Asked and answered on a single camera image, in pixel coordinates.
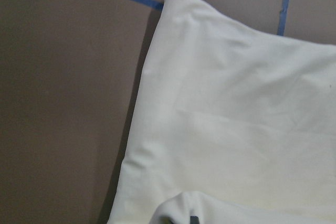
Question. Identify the cream long-sleeve shirt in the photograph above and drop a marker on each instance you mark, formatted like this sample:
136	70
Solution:
230	125

